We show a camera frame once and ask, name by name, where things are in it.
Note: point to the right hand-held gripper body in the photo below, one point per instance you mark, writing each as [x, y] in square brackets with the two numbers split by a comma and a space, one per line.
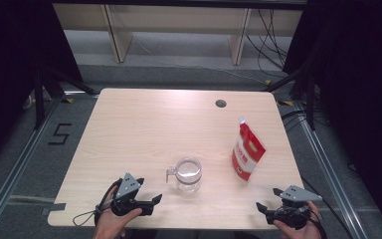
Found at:
[293, 214]

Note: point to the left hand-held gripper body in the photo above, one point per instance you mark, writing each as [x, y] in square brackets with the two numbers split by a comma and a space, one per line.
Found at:
[126, 187]

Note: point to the clear glass measuring cup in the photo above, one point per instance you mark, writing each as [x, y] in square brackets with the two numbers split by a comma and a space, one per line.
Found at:
[188, 179]

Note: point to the red and white spout pouch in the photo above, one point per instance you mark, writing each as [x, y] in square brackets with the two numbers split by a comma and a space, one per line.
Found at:
[247, 156]

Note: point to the person's right hand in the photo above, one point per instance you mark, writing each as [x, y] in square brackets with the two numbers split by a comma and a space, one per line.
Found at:
[303, 233]

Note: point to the person's left hand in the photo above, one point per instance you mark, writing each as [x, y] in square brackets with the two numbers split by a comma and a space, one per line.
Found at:
[109, 225]

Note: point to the black tape strip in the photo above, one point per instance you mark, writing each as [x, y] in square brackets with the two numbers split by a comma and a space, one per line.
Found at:
[54, 207]

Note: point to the black metal stand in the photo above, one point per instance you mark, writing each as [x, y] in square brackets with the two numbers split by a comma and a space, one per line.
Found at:
[39, 99]
[310, 99]

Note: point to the dark curtain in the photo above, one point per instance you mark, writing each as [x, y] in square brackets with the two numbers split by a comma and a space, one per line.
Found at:
[361, 83]
[13, 66]

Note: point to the light wooden shelf unit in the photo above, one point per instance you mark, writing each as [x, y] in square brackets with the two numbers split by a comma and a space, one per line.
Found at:
[179, 18]

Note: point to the silver metal floor rail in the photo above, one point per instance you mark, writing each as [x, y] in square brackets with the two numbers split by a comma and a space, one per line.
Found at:
[331, 172]
[16, 166]

